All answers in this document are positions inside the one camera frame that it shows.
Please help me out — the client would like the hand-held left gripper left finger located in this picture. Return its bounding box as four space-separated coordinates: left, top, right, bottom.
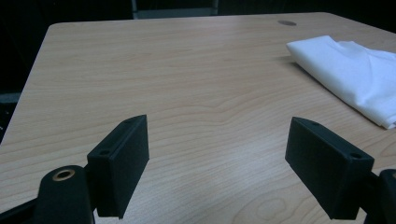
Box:
87 114 150 219

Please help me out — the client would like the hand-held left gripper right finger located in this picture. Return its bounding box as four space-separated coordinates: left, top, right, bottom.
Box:
284 116 375 220

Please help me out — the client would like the white printed tank top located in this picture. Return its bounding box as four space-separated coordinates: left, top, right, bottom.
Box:
285 35 396 130

